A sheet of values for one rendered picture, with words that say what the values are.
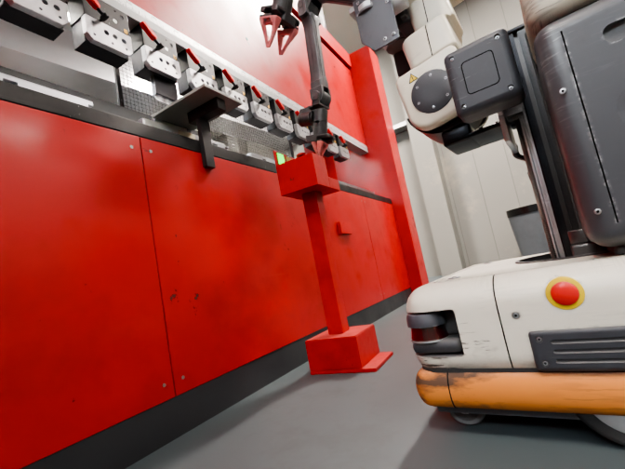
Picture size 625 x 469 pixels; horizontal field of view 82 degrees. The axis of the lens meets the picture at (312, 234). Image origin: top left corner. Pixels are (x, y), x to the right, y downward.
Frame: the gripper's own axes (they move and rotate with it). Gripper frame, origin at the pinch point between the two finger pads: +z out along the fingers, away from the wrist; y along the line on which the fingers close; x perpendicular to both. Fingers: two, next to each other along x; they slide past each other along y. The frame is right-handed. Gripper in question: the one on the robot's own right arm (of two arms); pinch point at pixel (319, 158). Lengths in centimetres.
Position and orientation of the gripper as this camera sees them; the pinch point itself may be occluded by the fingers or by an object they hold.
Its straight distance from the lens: 147.9
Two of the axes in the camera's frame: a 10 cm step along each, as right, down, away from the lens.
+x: -4.7, -0.1, -8.9
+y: -8.8, -0.3, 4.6
